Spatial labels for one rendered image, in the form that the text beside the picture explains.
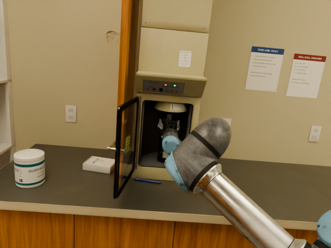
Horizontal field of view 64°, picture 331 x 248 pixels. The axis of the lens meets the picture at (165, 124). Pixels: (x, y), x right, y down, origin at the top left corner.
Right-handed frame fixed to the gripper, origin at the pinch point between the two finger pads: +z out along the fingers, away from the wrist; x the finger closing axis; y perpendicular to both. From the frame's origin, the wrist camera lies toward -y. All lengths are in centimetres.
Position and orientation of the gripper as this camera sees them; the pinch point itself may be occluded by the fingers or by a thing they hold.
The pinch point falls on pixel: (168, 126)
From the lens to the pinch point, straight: 145.9
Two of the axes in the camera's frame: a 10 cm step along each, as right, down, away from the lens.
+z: -0.2, -3.0, 9.5
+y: 0.9, -9.5, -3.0
